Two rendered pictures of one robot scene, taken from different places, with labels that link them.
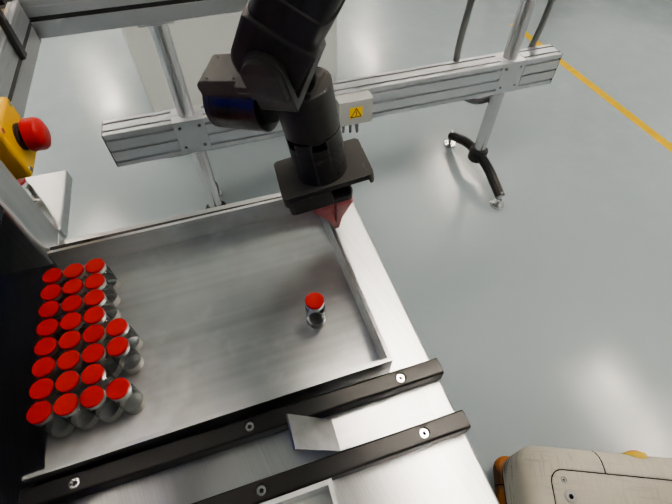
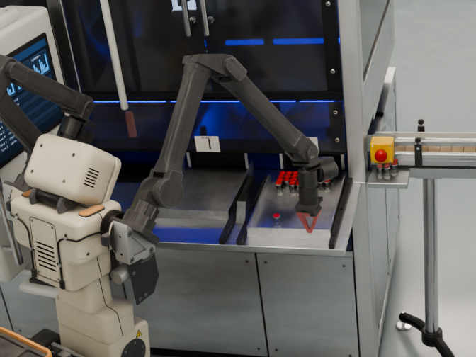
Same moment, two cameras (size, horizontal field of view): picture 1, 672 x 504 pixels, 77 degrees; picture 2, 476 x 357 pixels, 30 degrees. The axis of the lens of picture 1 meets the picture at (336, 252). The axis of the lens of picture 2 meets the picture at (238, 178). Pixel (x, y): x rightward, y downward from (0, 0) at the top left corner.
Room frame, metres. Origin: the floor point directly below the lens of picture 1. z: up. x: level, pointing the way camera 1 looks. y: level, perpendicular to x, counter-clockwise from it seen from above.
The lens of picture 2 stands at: (1.53, -1.95, 2.36)
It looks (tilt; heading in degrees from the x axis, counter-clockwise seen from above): 29 degrees down; 126
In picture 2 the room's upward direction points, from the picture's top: 8 degrees counter-clockwise
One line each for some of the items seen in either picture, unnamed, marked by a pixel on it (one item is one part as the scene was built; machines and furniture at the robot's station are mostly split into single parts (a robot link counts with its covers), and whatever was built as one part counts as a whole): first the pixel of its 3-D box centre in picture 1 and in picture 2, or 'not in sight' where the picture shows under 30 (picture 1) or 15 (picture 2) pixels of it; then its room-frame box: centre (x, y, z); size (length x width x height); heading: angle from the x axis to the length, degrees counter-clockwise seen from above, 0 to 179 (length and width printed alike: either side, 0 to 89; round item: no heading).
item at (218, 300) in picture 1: (207, 308); (297, 204); (0.24, 0.15, 0.90); 0.34 x 0.26 x 0.04; 109
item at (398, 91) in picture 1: (352, 100); not in sight; (1.31, -0.06, 0.49); 1.60 x 0.08 x 0.12; 108
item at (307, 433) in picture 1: (365, 417); (236, 220); (0.12, -0.03, 0.91); 0.14 x 0.03 x 0.06; 107
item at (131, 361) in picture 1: (125, 355); (292, 188); (0.18, 0.22, 0.90); 0.02 x 0.02 x 0.05
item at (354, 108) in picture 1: (353, 108); not in sight; (1.25, -0.06, 0.50); 0.12 x 0.05 x 0.09; 108
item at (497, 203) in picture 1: (475, 160); not in sight; (1.50, -0.63, 0.07); 0.50 x 0.08 x 0.14; 18
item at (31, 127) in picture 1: (30, 135); (380, 155); (0.43, 0.38, 0.99); 0.04 x 0.04 x 0.04; 18
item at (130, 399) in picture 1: (127, 396); (279, 188); (0.14, 0.20, 0.90); 0.02 x 0.02 x 0.05
